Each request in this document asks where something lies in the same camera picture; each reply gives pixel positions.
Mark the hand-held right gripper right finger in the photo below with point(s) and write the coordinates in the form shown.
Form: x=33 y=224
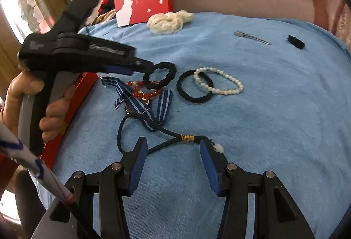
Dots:
x=209 y=167

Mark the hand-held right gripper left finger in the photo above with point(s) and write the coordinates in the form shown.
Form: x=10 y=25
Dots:
x=137 y=165

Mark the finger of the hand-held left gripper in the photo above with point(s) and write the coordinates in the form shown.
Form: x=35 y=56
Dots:
x=82 y=3
x=120 y=62

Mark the black scrunchie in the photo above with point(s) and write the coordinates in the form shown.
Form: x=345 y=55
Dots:
x=164 y=71

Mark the person's left hand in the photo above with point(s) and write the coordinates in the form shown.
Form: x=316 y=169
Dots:
x=54 y=115

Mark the dark red cloth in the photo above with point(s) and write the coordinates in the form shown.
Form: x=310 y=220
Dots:
x=107 y=3

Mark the white scrunchie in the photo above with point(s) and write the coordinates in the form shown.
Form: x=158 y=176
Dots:
x=164 y=23

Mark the red box tray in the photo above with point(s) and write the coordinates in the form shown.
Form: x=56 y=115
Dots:
x=74 y=115

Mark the blue towel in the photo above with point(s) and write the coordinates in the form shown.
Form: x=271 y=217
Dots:
x=274 y=132

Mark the silver hair clip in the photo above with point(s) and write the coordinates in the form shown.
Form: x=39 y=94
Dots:
x=248 y=36

